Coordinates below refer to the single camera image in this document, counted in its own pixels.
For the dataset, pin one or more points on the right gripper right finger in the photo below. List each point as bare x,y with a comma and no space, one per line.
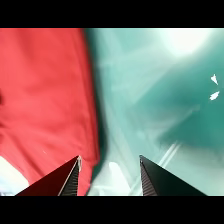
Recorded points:
163,183

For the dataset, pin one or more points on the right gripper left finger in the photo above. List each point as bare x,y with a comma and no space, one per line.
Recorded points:
58,183

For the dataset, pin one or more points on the red T-shirt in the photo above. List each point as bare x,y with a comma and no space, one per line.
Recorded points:
43,93

